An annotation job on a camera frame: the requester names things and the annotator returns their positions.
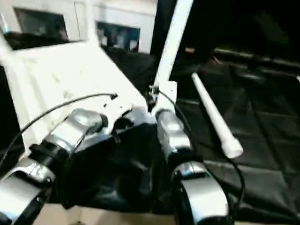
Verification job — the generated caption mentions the white plastic table top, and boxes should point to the white plastic table top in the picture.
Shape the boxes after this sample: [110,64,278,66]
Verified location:
[0,35,164,166]

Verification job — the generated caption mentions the white glass-door cabinet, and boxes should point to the white glass-door cabinet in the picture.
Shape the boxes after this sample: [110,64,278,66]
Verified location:
[0,0,158,54]

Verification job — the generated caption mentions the black metal rod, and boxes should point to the black metal rod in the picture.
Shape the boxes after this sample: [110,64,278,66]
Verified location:
[213,47,300,69]

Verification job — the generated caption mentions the black left wrist camera cable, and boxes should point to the black left wrist camera cable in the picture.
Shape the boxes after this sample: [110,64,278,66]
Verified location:
[0,88,118,191]

